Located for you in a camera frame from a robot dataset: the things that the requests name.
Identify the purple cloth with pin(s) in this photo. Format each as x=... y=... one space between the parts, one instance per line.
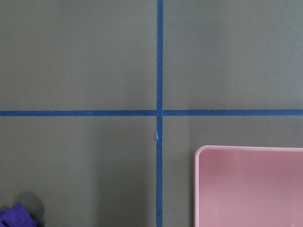
x=16 y=216

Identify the pink plastic bin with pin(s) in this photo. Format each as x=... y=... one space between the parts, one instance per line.
x=248 y=187

